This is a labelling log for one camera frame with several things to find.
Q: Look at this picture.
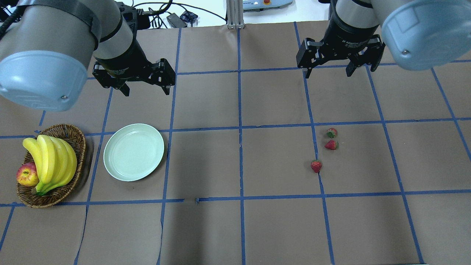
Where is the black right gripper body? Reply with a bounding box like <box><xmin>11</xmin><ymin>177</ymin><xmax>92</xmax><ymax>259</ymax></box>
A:
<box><xmin>296</xmin><ymin>22</ymin><xmax>386</xmax><ymax>72</ymax></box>

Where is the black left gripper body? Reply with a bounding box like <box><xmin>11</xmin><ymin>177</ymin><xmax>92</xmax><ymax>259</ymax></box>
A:
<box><xmin>92</xmin><ymin>44</ymin><xmax>176</xmax><ymax>89</ymax></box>

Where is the red strawberry green side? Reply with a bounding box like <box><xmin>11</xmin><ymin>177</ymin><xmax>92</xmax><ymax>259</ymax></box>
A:
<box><xmin>326</xmin><ymin>128</ymin><xmax>338</xmax><ymax>139</ymax></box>

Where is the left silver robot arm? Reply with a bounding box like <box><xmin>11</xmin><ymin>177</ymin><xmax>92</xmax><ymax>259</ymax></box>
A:
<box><xmin>0</xmin><ymin>0</ymin><xmax>176</xmax><ymax>112</ymax></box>

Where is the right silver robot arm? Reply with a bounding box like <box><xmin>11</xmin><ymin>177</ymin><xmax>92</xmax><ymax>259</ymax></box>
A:
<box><xmin>296</xmin><ymin>0</ymin><xmax>471</xmax><ymax>78</ymax></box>

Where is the pale green plate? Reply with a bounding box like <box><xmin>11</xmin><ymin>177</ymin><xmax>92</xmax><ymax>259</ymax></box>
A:
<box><xmin>103</xmin><ymin>123</ymin><xmax>165</xmax><ymax>182</ymax></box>

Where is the black power adapter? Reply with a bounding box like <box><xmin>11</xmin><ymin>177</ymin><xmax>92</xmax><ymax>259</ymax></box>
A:
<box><xmin>166</xmin><ymin>13</ymin><xmax>187</xmax><ymax>28</ymax></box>

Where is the teach pendant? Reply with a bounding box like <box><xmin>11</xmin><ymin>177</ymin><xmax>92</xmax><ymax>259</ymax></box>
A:
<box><xmin>242</xmin><ymin>0</ymin><xmax>294</xmax><ymax>11</ymax></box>

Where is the yellow banana bunch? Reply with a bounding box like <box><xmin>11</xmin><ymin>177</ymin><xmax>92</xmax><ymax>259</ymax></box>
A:
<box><xmin>22</xmin><ymin>135</ymin><xmax>78</xmax><ymax>196</ymax></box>

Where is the woven wicker basket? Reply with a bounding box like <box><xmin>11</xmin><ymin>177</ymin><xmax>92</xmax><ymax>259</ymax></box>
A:
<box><xmin>16</xmin><ymin>124</ymin><xmax>87</xmax><ymax>208</ymax></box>

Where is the red yellow apple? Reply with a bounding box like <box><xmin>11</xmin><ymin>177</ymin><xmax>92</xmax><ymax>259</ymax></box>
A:
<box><xmin>16</xmin><ymin>162</ymin><xmax>40</xmax><ymax>187</ymax></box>

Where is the aluminium frame post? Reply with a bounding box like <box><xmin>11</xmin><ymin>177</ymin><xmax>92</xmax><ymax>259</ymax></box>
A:
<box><xmin>226</xmin><ymin>0</ymin><xmax>245</xmax><ymax>29</ymax></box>

